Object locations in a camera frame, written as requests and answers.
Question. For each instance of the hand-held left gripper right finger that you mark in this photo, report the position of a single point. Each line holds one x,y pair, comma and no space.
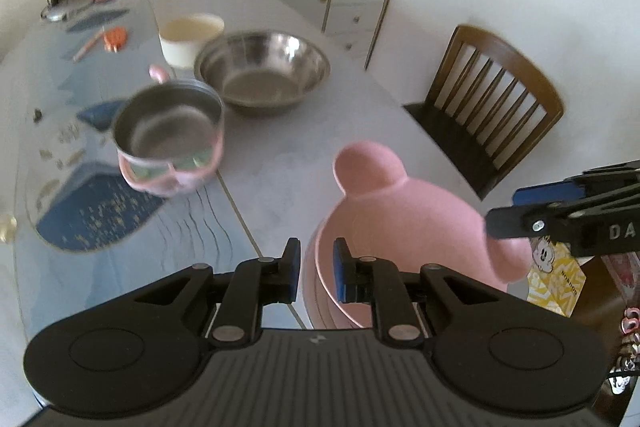
341,267

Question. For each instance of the wooden slatted chair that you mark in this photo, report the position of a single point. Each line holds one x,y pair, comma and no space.
450,122

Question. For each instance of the yellow patterned bag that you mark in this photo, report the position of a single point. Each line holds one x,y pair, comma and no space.
555,287

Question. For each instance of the pink pen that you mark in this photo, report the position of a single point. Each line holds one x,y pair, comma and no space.
87,48

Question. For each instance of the small yellow item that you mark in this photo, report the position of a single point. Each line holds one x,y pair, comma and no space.
6,227

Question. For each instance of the white drawer cabinet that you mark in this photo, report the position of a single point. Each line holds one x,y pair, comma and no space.
355,2

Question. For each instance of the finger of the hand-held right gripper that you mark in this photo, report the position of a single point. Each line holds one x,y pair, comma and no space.
510,222
545,194

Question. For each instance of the small dark object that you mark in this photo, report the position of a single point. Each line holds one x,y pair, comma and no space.
36,114

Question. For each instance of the cream bowl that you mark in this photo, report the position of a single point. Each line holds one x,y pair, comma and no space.
175,52

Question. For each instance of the large steel bowl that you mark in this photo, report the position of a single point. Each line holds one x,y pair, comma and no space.
260,72

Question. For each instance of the pink steel-lined pot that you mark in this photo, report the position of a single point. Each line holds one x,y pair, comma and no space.
165,127

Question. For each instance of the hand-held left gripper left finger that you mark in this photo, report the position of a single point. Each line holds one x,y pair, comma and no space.
295,267

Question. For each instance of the pink bear-shaped plate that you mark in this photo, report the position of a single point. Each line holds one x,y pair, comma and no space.
410,217

